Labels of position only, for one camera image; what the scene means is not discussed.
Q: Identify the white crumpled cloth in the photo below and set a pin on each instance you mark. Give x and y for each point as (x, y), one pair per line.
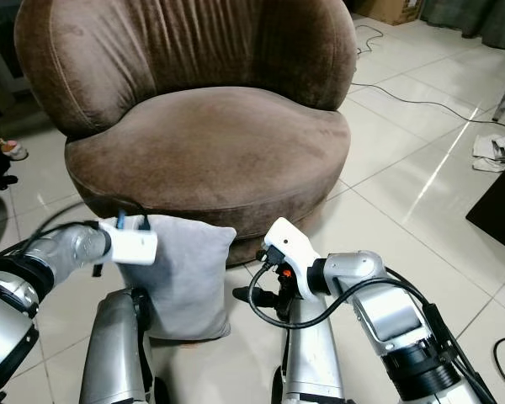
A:
(497, 151)

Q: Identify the brown cardboard box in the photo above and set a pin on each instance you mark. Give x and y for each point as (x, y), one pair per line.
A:
(387, 8)

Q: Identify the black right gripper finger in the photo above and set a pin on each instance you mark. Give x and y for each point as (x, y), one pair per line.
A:
(252, 295)

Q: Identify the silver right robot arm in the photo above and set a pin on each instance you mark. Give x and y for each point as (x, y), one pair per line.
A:
(404, 328)

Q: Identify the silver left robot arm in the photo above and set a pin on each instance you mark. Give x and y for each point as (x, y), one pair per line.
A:
(8, 328)

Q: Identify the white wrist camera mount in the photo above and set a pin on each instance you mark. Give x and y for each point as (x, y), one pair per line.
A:
(295, 244)
(135, 246)

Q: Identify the grey metal table frame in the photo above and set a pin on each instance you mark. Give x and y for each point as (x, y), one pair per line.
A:
(0, 50)

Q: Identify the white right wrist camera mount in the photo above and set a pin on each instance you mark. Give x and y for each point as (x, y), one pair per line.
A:
(295, 244)

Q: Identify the grey curtain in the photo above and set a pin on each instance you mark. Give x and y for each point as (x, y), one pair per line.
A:
(471, 17)

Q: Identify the brown suede round sofa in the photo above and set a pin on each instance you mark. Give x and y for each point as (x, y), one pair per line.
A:
(202, 143)

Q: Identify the white red slipper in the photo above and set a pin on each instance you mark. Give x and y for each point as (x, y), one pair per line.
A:
(13, 150)

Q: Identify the grey square pillow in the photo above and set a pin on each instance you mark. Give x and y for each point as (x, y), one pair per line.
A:
(189, 278)

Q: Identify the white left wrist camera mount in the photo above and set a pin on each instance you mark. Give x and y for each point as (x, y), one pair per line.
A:
(135, 246)

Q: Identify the silver left robot leg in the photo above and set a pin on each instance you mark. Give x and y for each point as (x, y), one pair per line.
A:
(109, 353)

